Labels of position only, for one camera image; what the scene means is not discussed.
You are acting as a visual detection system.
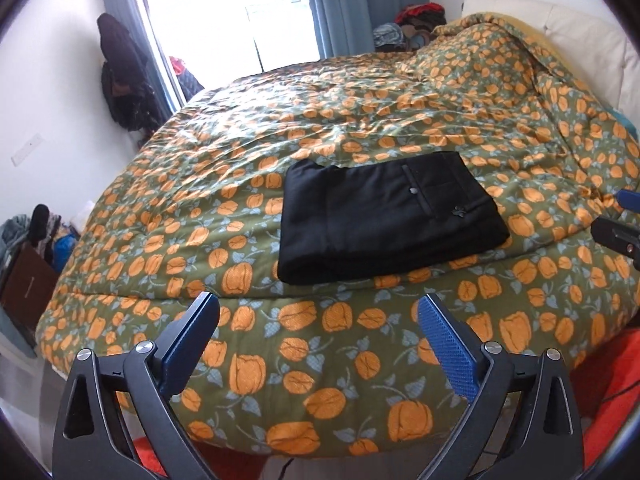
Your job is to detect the dark quilted jacket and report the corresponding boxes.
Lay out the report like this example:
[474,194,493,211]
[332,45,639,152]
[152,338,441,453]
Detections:
[168,56,204,102]

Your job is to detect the orange fuzzy cloth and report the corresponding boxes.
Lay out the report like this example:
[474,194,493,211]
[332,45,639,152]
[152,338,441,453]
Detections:
[125,327,640,480]

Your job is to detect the blue bag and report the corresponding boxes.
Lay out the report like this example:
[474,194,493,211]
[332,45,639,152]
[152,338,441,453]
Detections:
[52,232,77,262]

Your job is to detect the white wall plate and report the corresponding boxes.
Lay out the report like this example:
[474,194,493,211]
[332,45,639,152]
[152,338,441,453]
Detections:
[11,134,44,166]

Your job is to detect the grey blue curtain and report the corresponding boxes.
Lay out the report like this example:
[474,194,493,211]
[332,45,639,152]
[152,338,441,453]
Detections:
[101,0,177,113]

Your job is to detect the grey green cloth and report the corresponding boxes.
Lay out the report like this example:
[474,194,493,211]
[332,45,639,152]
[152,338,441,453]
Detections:
[0,215,32,281]

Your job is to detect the black upright object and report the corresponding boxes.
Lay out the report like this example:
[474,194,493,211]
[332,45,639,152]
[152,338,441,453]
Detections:
[30,204,51,252]

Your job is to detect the hanging dark clothes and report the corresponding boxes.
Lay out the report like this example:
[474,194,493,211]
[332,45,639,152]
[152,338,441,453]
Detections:
[97,12,167,134]

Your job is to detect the pumpkin print green blanket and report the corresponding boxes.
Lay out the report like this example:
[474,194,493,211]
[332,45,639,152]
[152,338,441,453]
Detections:
[35,10,640,461]

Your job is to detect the white pillow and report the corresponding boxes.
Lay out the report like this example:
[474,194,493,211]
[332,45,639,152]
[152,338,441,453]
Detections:
[460,0,640,117]

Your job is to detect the pile of colourful clothes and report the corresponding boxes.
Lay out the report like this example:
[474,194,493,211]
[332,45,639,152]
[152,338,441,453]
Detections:
[372,2,448,54]

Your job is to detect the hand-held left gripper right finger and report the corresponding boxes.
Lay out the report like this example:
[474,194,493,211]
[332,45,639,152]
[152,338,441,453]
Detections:
[417,292,586,480]

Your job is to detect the window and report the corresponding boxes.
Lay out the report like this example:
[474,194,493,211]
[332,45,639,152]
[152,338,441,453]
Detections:
[136,0,322,107]

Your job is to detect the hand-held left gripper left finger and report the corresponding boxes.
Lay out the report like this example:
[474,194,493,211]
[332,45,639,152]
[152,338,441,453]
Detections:
[51,292,221,480]

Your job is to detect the black pants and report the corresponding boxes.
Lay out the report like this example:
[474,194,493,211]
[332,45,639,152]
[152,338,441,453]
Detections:
[276,151,511,284]

